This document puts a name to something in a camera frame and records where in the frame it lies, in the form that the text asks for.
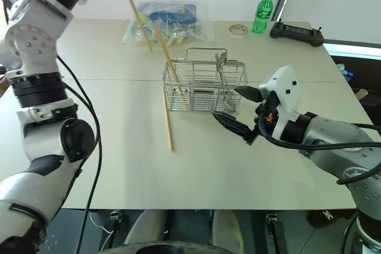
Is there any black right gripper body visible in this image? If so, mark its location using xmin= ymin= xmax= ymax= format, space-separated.
xmin=252 ymin=90 xmax=281 ymax=142

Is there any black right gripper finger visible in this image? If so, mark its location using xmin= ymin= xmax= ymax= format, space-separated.
xmin=211 ymin=111 xmax=260 ymax=146
xmin=233 ymin=86 xmax=265 ymax=104

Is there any wooden chopstick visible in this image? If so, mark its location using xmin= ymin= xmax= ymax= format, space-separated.
xmin=115 ymin=0 xmax=154 ymax=54
xmin=162 ymin=87 xmax=175 ymax=152
xmin=154 ymin=21 xmax=188 ymax=105

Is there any metal spoon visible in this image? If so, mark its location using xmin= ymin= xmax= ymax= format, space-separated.
xmin=214 ymin=52 xmax=238 ymax=111

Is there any round white tape roll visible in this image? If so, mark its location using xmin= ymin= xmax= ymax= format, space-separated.
xmin=228 ymin=24 xmax=249 ymax=40

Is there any black handheld controller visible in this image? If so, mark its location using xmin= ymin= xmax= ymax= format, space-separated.
xmin=269 ymin=18 xmax=326 ymax=48

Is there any green plastic bottle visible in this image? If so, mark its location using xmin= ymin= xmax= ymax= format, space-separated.
xmin=251 ymin=0 xmax=275 ymax=35

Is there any clear blue capped bottle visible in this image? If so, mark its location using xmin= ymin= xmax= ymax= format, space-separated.
xmin=336 ymin=62 xmax=356 ymax=84

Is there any clear plastic bag of items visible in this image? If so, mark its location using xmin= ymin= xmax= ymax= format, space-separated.
xmin=120 ymin=0 xmax=216 ymax=48

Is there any white rounded cover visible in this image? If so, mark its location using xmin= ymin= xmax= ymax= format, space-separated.
xmin=211 ymin=209 xmax=245 ymax=254
xmin=123 ymin=209 xmax=167 ymax=246

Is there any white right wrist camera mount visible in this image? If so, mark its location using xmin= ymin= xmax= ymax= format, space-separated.
xmin=258 ymin=64 xmax=302 ymax=142

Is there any metal wire basket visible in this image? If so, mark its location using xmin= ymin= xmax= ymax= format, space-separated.
xmin=162 ymin=47 xmax=246 ymax=115

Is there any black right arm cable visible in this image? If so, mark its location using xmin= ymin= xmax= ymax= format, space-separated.
xmin=256 ymin=114 xmax=381 ymax=186

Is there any thin white cable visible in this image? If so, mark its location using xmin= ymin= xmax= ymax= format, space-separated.
xmin=89 ymin=212 xmax=114 ymax=252

